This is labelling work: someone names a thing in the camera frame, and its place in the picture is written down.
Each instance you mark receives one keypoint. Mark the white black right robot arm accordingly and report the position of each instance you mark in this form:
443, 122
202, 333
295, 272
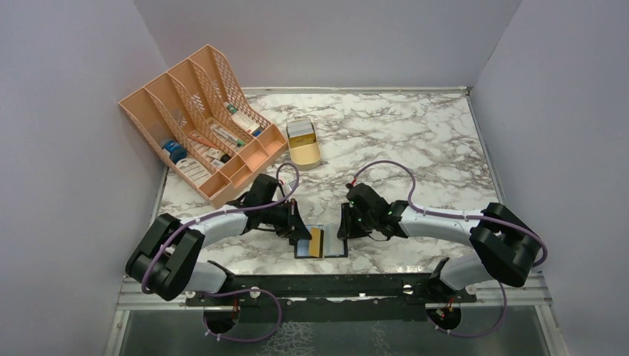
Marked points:
504, 248

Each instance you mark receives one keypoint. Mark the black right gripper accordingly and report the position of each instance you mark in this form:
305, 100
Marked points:
347, 230

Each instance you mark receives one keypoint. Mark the beige card tray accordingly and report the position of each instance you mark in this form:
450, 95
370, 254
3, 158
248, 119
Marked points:
304, 151

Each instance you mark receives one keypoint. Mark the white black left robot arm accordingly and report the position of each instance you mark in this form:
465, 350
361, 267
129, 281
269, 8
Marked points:
165, 260

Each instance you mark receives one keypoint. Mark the black leather card holder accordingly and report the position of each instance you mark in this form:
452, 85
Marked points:
332, 246

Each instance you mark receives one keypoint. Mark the white label card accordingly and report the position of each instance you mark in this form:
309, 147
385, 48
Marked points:
194, 171

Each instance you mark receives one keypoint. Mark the orange pen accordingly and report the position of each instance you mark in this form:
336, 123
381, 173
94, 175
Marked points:
203, 141

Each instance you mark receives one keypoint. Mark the white glue stick box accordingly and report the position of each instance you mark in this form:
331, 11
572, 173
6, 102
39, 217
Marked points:
242, 120

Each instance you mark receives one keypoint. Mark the black mounting base rail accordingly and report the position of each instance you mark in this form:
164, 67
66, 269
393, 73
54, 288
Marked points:
323, 298

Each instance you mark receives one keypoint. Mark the orange plastic desk organizer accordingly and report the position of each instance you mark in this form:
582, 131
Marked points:
188, 99

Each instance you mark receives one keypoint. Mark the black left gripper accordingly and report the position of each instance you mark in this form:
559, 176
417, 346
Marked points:
294, 227

